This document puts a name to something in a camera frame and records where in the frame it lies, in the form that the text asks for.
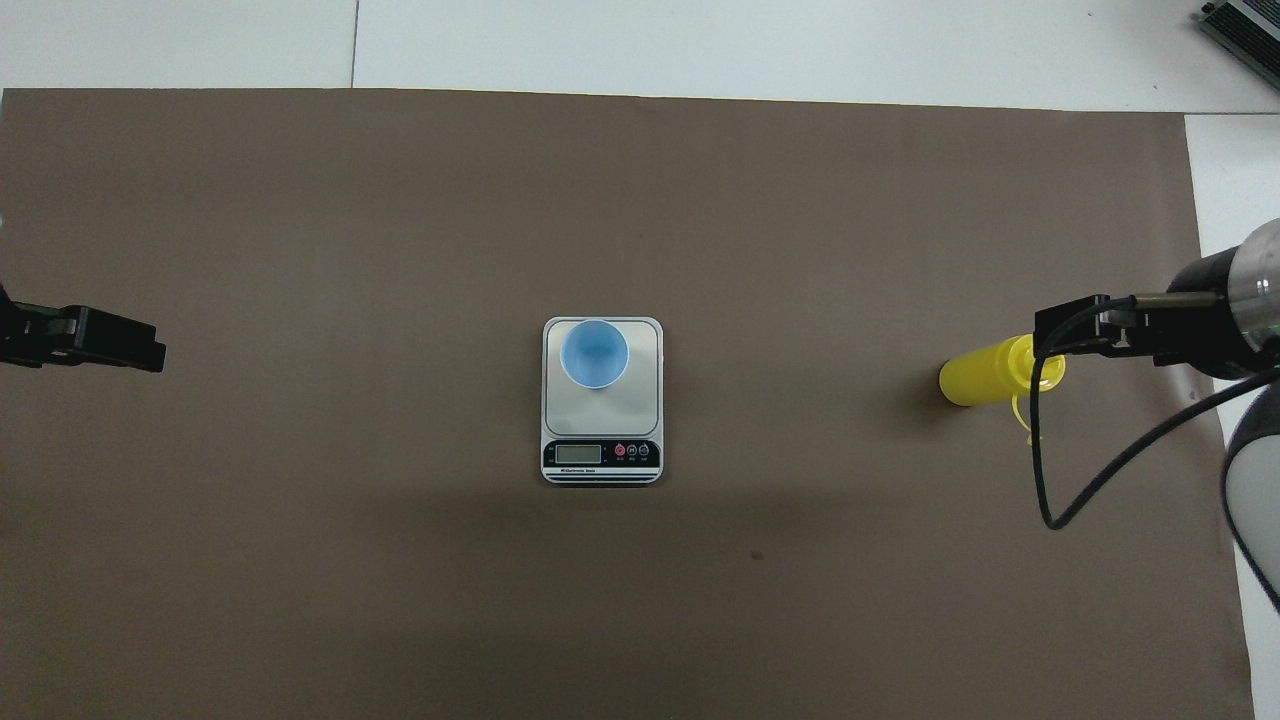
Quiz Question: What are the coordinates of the light blue plastic cup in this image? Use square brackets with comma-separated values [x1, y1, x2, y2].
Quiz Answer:
[559, 318, 631, 390]

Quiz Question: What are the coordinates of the brown paper table mat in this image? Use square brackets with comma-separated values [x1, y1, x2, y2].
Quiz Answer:
[0, 88, 1256, 720]

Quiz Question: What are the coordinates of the grey ribbed metal device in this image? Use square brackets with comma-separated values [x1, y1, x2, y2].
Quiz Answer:
[1198, 0, 1280, 63]

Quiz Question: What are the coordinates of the silver digital kitchen scale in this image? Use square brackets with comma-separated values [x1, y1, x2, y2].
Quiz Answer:
[541, 316, 665, 487]

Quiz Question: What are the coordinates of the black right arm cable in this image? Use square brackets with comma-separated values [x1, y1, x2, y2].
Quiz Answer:
[1030, 290, 1280, 532]

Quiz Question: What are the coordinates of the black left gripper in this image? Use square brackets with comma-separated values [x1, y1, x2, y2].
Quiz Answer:
[0, 280, 167, 374]

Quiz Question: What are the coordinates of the yellow squeeze seasoning bottle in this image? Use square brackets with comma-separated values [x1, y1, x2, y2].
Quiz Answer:
[938, 334, 1067, 446]

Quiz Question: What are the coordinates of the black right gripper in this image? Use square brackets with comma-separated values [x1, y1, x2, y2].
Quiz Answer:
[1033, 246, 1265, 382]

